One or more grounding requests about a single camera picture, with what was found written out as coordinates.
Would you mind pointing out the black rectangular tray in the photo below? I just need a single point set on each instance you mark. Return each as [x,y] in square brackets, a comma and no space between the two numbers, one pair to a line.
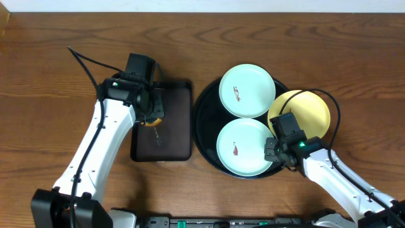
[171,139]

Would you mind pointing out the yellow plate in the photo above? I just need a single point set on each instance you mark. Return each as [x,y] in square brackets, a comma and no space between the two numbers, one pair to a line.
[311,112]

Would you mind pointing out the black round tray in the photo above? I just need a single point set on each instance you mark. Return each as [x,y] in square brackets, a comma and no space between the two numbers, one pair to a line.
[209,116]

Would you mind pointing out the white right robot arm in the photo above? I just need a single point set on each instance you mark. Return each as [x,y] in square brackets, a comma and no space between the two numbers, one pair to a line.
[313,159]

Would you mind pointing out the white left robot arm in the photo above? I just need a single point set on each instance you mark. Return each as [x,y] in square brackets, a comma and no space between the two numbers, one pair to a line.
[76,197]

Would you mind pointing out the mint green plate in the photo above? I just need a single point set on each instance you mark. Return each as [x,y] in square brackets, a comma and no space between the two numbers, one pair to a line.
[247,91]
[241,147]

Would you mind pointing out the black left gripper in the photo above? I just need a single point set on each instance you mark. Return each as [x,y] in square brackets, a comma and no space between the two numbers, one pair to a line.
[157,111]

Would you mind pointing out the green yellow sponge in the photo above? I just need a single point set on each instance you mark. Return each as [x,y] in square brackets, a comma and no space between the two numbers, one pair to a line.
[152,123]

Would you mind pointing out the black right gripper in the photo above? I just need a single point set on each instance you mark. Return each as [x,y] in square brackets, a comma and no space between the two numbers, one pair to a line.
[269,154]

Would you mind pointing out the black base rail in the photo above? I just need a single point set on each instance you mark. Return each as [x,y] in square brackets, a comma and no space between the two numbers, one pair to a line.
[166,222]

